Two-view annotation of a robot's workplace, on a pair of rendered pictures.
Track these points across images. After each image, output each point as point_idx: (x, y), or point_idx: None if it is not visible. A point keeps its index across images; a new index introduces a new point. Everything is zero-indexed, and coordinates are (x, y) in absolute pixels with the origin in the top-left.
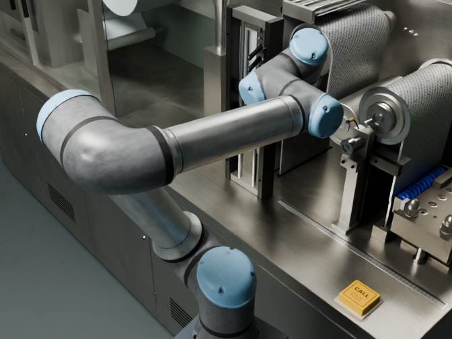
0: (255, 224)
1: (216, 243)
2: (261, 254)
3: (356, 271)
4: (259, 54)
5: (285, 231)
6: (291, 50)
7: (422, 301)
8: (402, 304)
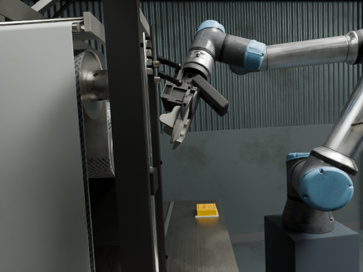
0: (207, 268)
1: (302, 162)
2: (232, 247)
3: (185, 220)
4: (152, 72)
5: (190, 252)
6: (223, 32)
7: (177, 204)
8: (187, 206)
